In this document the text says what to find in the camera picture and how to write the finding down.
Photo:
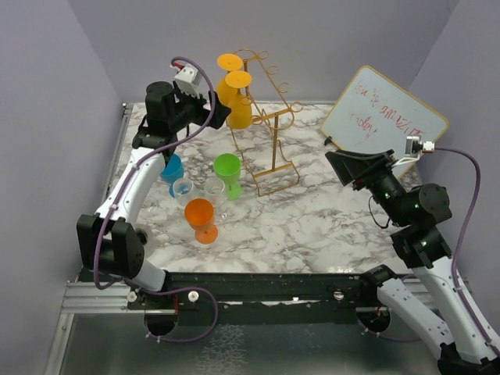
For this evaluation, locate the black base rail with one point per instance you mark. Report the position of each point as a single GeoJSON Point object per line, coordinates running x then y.
{"type": "Point", "coordinates": [261, 298]}

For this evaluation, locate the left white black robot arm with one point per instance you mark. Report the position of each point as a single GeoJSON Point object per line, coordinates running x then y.
{"type": "Point", "coordinates": [109, 245]}

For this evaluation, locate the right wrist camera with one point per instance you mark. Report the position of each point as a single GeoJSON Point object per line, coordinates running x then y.
{"type": "Point", "coordinates": [414, 148]}

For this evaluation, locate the small whiteboard yellow frame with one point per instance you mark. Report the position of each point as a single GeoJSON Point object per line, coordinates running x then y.
{"type": "Point", "coordinates": [373, 114]}

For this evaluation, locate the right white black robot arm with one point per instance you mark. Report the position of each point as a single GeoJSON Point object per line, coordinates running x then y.
{"type": "Point", "coordinates": [458, 335]}

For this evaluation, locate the yellow plastic wine glass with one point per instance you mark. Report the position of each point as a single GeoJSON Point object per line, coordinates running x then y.
{"type": "Point", "coordinates": [228, 62]}

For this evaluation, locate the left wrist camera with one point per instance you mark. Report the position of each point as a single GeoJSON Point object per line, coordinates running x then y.
{"type": "Point", "coordinates": [187, 79]}

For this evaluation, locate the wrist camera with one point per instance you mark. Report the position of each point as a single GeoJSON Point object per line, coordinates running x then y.
{"type": "Point", "coordinates": [414, 148]}
{"type": "Point", "coordinates": [187, 79]}

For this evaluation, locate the gold wire glass rack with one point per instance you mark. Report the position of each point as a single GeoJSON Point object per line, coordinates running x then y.
{"type": "Point", "coordinates": [277, 121]}

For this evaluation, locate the green plastic wine glass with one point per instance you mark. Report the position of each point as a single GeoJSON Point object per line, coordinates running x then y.
{"type": "Point", "coordinates": [227, 167]}

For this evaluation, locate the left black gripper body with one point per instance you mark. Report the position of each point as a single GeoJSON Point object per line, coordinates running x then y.
{"type": "Point", "coordinates": [189, 109]}

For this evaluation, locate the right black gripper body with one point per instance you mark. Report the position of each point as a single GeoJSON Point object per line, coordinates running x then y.
{"type": "Point", "coordinates": [382, 182]}

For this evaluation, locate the clear wine glass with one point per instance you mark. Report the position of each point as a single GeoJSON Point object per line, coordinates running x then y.
{"type": "Point", "coordinates": [215, 191]}

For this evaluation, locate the aluminium extrusion rail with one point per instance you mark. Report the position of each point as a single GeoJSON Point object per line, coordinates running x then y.
{"type": "Point", "coordinates": [84, 298]}

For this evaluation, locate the clear glass blue tint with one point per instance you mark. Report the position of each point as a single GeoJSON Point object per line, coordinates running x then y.
{"type": "Point", "coordinates": [183, 191]}

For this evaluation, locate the blue plastic wine glass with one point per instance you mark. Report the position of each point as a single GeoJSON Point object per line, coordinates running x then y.
{"type": "Point", "coordinates": [172, 172]}

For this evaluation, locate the orange plastic wine glass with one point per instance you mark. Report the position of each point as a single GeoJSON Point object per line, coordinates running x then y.
{"type": "Point", "coordinates": [200, 215]}

